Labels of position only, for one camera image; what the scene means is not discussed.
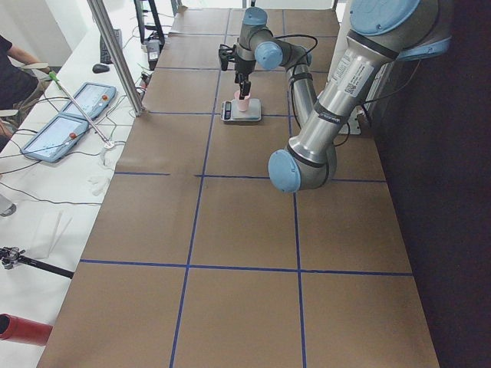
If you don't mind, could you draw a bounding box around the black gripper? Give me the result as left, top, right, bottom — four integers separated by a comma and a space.
235, 57, 255, 100

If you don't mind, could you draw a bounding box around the pink paper cup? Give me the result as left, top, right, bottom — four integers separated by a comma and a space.
234, 90, 250, 112

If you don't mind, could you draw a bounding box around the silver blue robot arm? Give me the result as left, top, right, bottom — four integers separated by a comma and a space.
232, 1, 453, 192

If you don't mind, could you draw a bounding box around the silver digital kitchen scale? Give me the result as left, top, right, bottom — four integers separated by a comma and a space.
220, 98, 262, 124

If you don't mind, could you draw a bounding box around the black keyboard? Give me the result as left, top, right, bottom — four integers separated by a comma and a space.
100, 28, 123, 64

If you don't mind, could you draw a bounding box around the black computer mouse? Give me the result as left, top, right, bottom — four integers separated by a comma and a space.
92, 64, 110, 74

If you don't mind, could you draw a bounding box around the upper blue teach pendant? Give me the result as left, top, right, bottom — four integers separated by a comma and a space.
74, 82, 117, 120

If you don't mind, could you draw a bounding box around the blue teach pendant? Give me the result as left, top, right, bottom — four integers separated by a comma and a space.
74, 82, 117, 120
21, 114, 89, 163

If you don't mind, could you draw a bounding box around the metal rod green tip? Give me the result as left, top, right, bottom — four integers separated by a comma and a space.
48, 71, 115, 150

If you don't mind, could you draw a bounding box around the lower blue teach pendant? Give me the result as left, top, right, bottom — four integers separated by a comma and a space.
21, 114, 89, 163

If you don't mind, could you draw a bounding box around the seated person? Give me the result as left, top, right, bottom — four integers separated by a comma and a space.
0, 37, 50, 150

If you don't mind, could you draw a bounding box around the black tripod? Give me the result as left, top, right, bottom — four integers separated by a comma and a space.
1, 247, 74, 279

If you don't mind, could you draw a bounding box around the red cylinder bottle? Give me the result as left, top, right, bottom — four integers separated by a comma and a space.
1, 314, 53, 346

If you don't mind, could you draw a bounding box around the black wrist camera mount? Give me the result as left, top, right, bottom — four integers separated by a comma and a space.
218, 44, 236, 71

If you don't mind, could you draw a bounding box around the black camera cable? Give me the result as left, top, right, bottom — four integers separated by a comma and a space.
270, 34, 319, 127

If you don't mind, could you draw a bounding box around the aluminium frame post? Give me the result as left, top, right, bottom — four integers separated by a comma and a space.
87, 0, 144, 117

